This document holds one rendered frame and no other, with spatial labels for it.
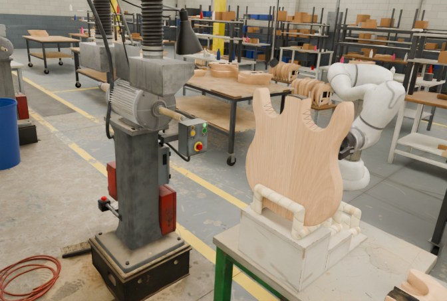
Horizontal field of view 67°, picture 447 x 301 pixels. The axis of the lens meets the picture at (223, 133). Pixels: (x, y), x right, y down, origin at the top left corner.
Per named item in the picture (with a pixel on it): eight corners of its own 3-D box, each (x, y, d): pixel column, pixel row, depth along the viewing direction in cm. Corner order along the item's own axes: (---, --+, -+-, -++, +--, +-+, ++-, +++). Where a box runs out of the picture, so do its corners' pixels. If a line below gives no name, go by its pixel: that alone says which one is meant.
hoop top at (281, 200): (252, 192, 115) (252, 184, 114) (258, 189, 117) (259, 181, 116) (300, 218, 101) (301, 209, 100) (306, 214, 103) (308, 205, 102)
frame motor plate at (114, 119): (103, 120, 210) (103, 114, 209) (138, 114, 226) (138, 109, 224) (132, 136, 185) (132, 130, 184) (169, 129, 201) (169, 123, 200)
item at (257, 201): (249, 212, 117) (252, 188, 114) (256, 209, 119) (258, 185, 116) (257, 216, 115) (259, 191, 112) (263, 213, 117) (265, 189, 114)
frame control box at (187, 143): (157, 155, 220) (157, 117, 212) (185, 148, 234) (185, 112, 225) (180, 169, 203) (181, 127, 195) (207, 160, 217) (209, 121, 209)
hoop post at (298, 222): (289, 236, 105) (292, 209, 102) (295, 232, 107) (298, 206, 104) (297, 241, 103) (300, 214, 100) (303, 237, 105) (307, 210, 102)
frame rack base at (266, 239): (237, 250, 124) (239, 209, 119) (264, 234, 134) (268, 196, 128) (298, 295, 105) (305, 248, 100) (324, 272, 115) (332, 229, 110)
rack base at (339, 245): (263, 235, 134) (265, 215, 131) (289, 220, 144) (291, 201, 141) (324, 274, 115) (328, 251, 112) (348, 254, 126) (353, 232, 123)
